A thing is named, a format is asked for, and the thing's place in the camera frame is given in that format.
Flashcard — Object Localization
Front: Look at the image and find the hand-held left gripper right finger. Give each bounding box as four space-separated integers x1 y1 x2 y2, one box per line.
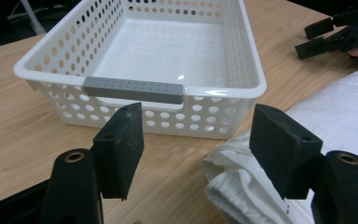
248 103 324 200

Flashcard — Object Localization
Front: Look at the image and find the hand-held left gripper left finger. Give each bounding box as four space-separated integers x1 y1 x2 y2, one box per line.
91 102 145 202

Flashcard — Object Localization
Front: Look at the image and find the white cloth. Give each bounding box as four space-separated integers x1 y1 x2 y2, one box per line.
200 64 358 224

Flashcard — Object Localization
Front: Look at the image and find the white perforated plastic basket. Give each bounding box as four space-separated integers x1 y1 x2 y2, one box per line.
13 0 268 140

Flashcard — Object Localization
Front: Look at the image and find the white metal desk frame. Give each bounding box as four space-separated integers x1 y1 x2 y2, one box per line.
20 0 47 35

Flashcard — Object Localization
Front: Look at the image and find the white cable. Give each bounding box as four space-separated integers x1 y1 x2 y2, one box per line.
7 4 68 21

